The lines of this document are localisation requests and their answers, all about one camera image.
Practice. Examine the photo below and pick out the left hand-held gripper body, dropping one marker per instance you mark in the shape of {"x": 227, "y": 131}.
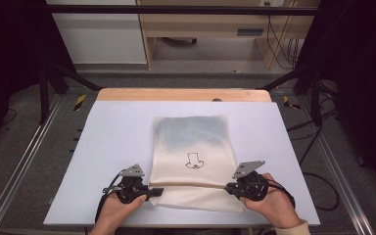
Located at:
{"x": 132, "y": 191}

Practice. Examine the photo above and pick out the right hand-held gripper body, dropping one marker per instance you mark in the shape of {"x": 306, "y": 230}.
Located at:
{"x": 251, "y": 187}

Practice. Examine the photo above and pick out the cream mesh laundry bag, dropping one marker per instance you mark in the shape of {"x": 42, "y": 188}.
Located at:
{"x": 192, "y": 153}

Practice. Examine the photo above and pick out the person's left hand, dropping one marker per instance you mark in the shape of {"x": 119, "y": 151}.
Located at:
{"x": 117, "y": 212}

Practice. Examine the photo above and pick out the person's right hand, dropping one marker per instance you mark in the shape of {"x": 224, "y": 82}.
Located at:
{"x": 274, "y": 205}

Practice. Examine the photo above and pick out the pale blue table mat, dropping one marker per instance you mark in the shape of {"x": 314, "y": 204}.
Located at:
{"x": 111, "y": 140}

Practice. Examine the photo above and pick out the black and yellow tape marker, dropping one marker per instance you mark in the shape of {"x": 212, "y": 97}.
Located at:
{"x": 289, "y": 103}
{"x": 80, "y": 102}

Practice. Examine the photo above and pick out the wooden table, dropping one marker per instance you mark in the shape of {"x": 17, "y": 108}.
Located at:
{"x": 176, "y": 94}

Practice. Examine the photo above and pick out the black metal stand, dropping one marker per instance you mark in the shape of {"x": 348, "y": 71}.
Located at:
{"x": 316, "y": 98}
{"x": 44, "y": 98}

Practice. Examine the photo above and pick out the white cabinet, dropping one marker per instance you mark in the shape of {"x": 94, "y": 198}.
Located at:
{"x": 101, "y": 39}

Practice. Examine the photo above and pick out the grey desk label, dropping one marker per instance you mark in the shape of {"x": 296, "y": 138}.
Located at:
{"x": 250, "y": 32}

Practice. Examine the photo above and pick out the dark curtain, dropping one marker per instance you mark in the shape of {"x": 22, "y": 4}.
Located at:
{"x": 9, "y": 58}
{"x": 359, "y": 71}

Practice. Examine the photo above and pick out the light wooden desk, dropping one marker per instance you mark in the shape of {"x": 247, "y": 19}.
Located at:
{"x": 209, "y": 23}

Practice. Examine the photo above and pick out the aluminium floor rail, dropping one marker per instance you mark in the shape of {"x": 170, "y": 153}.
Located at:
{"x": 352, "y": 209}
{"x": 22, "y": 163}

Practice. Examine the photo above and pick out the black horizontal frame bar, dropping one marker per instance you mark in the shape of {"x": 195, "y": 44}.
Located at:
{"x": 176, "y": 9}

